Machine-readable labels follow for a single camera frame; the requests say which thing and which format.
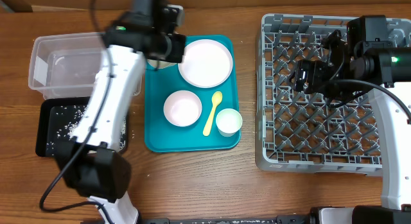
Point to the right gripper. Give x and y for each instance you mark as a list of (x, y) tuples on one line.
[(316, 70)]

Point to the white bowl with food scraps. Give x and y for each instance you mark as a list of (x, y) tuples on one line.
[(160, 64)]

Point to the grey dishwasher rack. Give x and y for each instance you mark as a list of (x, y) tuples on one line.
[(304, 133)]

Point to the large white plate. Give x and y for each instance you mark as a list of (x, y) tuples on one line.
[(206, 63)]

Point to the yellow plastic spoon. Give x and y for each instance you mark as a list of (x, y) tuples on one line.
[(216, 99)]

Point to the pink bowl with rice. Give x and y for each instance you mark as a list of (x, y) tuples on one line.
[(182, 108)]

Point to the white cup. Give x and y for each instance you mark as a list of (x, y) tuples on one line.
[(228, 122)]

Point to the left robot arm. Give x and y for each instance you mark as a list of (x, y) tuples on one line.
[(90, 162)]

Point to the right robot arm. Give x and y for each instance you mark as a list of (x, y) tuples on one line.
[(368, 63)]

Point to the teal serving tray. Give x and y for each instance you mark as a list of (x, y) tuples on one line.
[(161, 136)]

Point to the clear plastic bin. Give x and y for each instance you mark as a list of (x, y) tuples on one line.
[(65, 66)]

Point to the spilled rice pile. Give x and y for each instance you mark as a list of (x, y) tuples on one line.
[(63, 121)]

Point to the black tray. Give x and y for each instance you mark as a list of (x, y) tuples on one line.
[(45, 108)]

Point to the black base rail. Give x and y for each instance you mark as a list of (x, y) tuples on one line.
[(224, 221)]

